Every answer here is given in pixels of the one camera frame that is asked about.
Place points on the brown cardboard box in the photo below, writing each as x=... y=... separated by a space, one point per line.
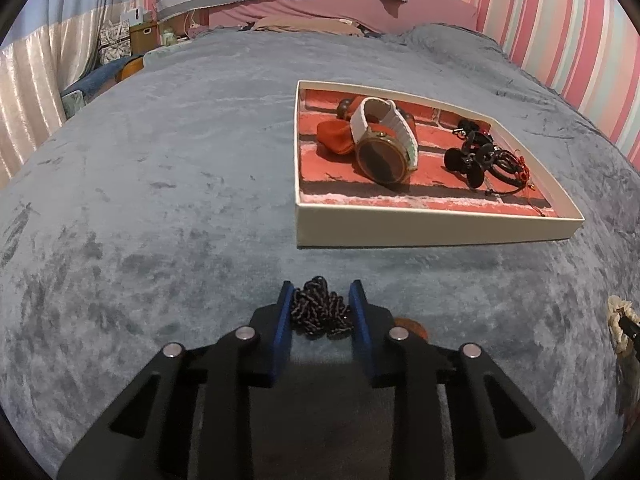
x=142 y=37

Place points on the orange stool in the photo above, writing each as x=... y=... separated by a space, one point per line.
x=131 y=70

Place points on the red knotted charm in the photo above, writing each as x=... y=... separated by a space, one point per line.
x=522 y=174

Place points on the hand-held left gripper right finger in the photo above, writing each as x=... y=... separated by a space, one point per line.
x=361 y=330

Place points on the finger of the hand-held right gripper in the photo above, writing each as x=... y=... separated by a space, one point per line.
x=631 y=327

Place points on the blue folded cloth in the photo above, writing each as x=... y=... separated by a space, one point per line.
x=97 y=77

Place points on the floral storage box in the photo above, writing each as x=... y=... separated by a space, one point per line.
x=114 y=44

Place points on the pale green cloth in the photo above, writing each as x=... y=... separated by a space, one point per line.
x=165 y=54

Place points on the beige fuzzy scrunchie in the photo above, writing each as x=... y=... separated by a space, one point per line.
x=614 y=330

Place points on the small black hair clip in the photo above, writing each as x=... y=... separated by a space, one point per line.
x=467 y=125

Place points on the small white box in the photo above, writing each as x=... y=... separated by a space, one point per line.
x=132 y=16

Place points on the pink headboard cover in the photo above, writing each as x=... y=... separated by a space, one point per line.
x=425 y=10

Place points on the orange scrunchie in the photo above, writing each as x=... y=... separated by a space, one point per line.
x=337 y=135

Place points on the beige pillow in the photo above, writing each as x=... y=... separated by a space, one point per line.
x=305 y=26

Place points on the beige tray with brick-print lining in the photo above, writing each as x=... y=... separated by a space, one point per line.
x=425 y=232

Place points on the cream satin curtain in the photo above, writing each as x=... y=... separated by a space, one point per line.
x=35 y=85

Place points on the black hair claw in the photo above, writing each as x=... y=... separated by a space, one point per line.
x=475 y=175

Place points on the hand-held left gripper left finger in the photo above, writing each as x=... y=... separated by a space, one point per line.
x=282 y=330

